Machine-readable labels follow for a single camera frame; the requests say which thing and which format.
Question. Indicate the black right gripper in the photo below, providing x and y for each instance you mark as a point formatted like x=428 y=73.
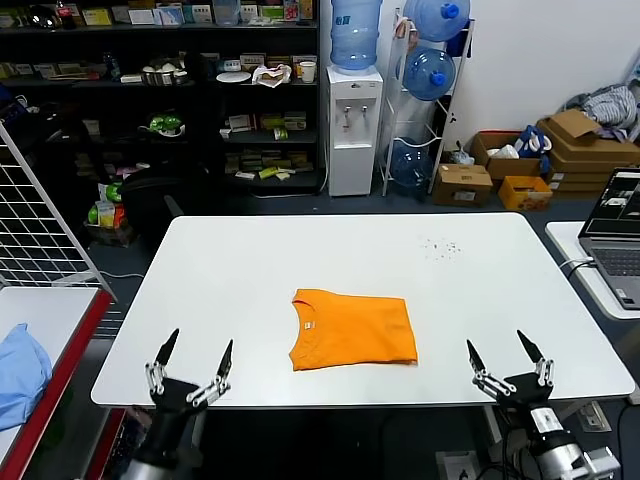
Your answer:
x=527 y=392

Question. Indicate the cola bottle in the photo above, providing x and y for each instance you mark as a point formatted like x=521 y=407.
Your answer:
x=62 y=12

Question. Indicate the white table with red edge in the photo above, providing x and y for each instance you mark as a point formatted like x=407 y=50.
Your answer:
x=55 y=310

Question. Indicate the stack of flat cardboard boxes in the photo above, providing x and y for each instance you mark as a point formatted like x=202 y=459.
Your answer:
x=585 y=160

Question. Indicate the black shelf unit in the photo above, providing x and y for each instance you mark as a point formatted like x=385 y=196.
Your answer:
x=210 y=100

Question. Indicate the closed brown cardboard box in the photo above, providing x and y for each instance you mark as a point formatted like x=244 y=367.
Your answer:
x=462 y=185

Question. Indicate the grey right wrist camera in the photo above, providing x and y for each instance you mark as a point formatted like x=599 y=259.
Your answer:
x=602 y=460

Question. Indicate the white water dispenser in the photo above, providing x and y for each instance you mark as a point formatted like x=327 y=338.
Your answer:
x=352 y=130

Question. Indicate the small white plastic bag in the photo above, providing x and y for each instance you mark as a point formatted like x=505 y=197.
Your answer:
x=457 y=155

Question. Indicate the blue and white bag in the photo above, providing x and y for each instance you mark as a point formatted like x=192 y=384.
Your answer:
x=532 y=140

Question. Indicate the metal bowl with buns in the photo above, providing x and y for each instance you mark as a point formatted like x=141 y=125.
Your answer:
x=162 y=72

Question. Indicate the basket of snack packs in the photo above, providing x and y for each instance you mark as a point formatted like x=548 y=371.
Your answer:
x=107 y=215

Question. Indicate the white metal jug rack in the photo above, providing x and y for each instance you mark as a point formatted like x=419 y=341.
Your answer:
x=395 y=125

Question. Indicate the white paper cup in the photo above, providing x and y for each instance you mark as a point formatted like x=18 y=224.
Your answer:
x=307 y=71

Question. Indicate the yellow cardboard box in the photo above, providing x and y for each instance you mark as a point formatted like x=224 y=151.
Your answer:
x=525 y=195

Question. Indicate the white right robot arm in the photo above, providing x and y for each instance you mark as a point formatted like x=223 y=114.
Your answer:
x=555 y=445

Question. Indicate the light blue cloth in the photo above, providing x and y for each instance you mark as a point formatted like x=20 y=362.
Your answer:
x=20 y=375

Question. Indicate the large white table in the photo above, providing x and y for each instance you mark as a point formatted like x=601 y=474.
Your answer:
x=250 y=260

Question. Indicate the orange t-shirt with white print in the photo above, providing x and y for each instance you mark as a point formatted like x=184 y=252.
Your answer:
x=355 y=330

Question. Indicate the open brown cardboard box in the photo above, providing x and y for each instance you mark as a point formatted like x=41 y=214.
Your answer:
x=510 y=167

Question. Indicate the white plate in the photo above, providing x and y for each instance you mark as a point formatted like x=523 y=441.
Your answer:
x=233 y=76

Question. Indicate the bowl of green fruit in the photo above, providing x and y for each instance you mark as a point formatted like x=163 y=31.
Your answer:
x=165 y=122

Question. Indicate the small white side table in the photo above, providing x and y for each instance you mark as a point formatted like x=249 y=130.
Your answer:
x=565 y=240

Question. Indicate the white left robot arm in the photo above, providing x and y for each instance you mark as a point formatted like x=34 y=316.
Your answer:
x=165 y=440

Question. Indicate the upright blue water jug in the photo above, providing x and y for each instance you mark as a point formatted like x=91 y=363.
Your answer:
x=356 y=35

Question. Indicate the white plastic food bag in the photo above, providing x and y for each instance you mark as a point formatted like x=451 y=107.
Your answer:
x=270 y=75

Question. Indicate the grey open laptop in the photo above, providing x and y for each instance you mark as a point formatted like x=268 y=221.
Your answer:
x=612 y=250

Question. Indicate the black office chair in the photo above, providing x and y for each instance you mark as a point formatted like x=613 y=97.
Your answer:
x=155 y=195

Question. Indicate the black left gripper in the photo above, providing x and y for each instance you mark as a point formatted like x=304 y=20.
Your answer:
x=175 y=397

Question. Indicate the pile of grey clothes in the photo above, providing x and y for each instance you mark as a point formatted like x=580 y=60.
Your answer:
x=607 y=102

